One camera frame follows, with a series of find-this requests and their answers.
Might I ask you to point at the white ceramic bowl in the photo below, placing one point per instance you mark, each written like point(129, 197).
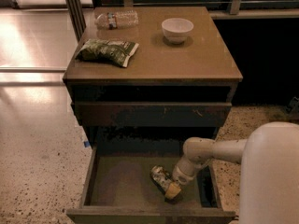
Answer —
point(176, 30)

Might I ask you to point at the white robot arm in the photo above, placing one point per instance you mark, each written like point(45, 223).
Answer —
point(269, 179)

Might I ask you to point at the clear plastic water bottle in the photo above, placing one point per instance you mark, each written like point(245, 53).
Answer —
point(117, 20)

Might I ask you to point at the green chip bag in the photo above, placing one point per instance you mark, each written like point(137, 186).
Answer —
point(117, 51)

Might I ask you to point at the closed top drawer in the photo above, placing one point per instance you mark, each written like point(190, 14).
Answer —
point(146, 114)

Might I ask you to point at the open middle drawer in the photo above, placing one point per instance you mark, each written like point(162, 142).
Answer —
point(119, 189)

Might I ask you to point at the brown wooden drawer cabinet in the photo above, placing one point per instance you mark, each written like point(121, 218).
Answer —
point(200, 70)

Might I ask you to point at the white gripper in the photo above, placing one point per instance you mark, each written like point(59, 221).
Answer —
point(181, 176)

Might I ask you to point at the blue tape piece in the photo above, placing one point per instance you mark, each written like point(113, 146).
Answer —
point(86, 143)

